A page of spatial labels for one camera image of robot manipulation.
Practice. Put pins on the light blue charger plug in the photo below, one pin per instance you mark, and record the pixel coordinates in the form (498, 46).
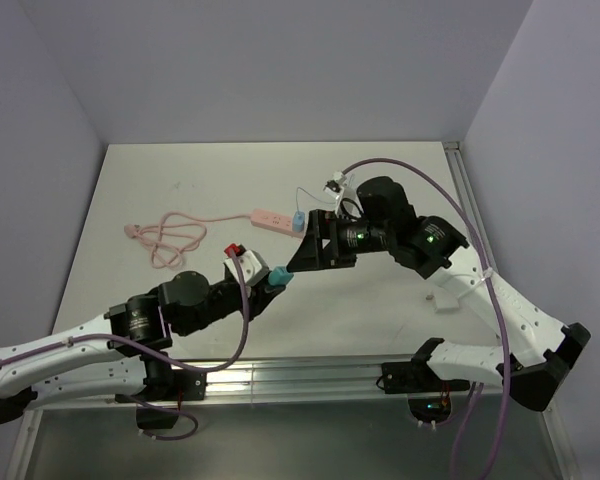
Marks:
(298, 222)

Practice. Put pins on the aluminium side rail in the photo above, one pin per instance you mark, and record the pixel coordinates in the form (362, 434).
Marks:
(467, 197)

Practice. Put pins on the small white charger plug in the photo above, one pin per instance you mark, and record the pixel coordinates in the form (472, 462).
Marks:
(442, 303)

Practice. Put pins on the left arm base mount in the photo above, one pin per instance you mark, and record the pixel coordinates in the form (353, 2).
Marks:
(164, 418)

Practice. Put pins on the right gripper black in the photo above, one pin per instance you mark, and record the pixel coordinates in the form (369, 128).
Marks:
(312, 254)

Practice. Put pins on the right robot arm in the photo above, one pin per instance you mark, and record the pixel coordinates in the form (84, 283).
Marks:
(539, 351)

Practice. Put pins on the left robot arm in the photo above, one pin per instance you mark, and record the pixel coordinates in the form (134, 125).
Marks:
(123, 351)

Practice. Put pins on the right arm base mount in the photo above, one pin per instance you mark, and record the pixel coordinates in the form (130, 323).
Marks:
(433, 403)

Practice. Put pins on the teal charger plug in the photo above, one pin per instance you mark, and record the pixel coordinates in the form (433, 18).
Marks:
(279, 276)

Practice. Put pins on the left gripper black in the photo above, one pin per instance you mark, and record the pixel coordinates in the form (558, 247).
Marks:
(261, 294)

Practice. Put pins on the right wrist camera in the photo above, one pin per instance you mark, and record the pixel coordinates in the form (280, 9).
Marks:
(339, 188)

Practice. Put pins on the aluminium front rail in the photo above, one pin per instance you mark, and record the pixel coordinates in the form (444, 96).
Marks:
(248, 381)

